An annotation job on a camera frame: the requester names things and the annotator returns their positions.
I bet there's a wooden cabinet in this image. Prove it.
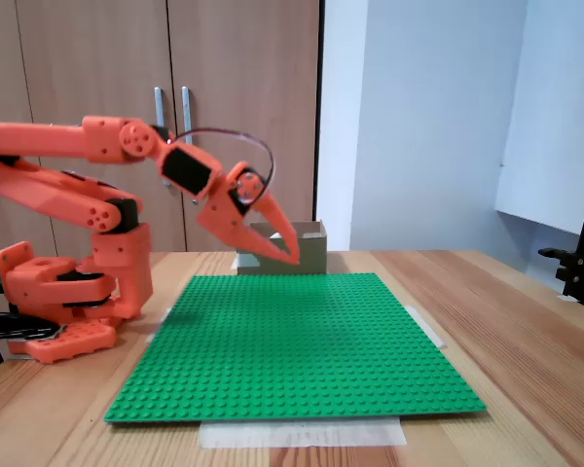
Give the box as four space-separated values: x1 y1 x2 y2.
0 0 325 254

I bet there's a black clamp stand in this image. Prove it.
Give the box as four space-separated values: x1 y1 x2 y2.
537 143 584 306

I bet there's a brown cardboard box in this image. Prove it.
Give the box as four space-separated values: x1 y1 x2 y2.
236 221 328 276

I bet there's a metal cabinet door handle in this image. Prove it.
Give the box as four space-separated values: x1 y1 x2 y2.
181 86 195 146
154 87 172 188

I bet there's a green studded baseplate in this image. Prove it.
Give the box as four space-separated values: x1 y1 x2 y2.
103 271 488 425

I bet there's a wide translucent tape strip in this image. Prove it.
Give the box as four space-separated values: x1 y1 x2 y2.
198 418 408 449

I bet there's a white wall panel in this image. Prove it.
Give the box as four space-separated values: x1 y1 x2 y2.
494 0 584 237

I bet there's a thin gripper motor cable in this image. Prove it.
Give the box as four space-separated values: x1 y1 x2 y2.
167 127 276 205

